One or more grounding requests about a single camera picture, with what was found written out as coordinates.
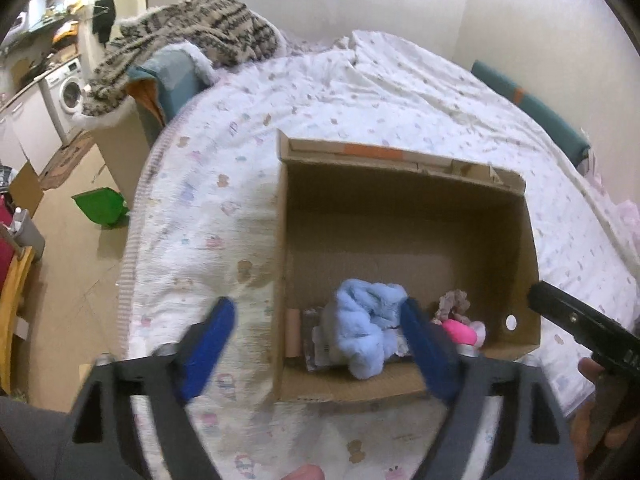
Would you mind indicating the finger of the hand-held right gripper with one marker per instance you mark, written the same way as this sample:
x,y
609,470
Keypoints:
x,y
575,317

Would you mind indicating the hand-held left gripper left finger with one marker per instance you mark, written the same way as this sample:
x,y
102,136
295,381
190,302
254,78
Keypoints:
x,y
207,345

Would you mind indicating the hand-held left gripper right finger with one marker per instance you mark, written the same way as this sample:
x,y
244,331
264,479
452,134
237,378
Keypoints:
x,y
425,345

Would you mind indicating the pink soft toy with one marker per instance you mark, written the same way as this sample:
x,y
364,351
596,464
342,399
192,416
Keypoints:
x,y
457,332

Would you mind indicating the light blue fluffy cloth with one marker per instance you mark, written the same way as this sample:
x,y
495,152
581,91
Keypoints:
x,y
360,320

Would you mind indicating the brown cardboard tube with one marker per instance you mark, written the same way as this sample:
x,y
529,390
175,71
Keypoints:
x,y
293,332

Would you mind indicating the person's right hand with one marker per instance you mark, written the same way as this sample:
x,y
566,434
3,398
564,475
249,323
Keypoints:
x,y
592,366

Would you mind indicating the person's left hand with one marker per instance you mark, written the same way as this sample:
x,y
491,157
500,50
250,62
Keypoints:
x,y
302,474

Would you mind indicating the brown fuzzy scrunchie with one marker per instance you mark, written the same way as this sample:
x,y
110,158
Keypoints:
x,y
452,305

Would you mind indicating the clear plastic packet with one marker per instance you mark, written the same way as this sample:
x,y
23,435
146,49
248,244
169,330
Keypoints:
x,y
320,345

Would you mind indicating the pale pink cloth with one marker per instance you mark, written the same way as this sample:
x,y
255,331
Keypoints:
x,y
625,215

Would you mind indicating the green dustpan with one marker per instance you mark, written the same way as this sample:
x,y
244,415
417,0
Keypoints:
x,y
100,207

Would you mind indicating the person's grey trouser leg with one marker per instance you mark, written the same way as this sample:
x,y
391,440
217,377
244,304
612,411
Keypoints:
x,y
35,440

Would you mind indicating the yellow wooden chair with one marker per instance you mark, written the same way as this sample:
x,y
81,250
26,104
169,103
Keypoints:
x,y
12,310

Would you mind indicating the grey bin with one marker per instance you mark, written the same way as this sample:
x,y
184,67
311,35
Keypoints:
x,y
29,235

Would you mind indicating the tall cardboard box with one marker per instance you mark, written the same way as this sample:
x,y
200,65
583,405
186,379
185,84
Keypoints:
x,y
125,150

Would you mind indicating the teal headboard cushion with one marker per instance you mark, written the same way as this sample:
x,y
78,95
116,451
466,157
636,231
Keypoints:
x,y
535,105

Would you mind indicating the brown patterned rug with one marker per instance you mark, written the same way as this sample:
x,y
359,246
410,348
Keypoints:
x,y
67,157

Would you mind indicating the teal cushion with fluffy trim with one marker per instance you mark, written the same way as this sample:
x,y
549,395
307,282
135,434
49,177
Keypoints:
x,y
175,80

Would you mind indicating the white kitchen cabinets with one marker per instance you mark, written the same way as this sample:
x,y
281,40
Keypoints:
x,y
25,130

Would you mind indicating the white washing machine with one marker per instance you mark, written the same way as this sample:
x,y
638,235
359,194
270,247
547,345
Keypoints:
x,y
65,92

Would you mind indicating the striped knitted blanket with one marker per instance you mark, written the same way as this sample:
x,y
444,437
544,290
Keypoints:
x,y
190,30

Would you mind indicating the dark hanging garment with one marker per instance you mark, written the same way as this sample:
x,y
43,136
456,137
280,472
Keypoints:
x,y
104,17

